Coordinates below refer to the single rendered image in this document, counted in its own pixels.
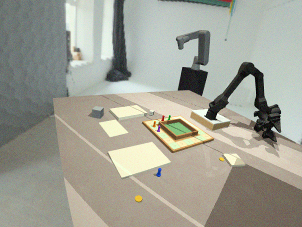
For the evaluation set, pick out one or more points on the blue game pawn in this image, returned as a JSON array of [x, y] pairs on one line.
[[159, 172]]

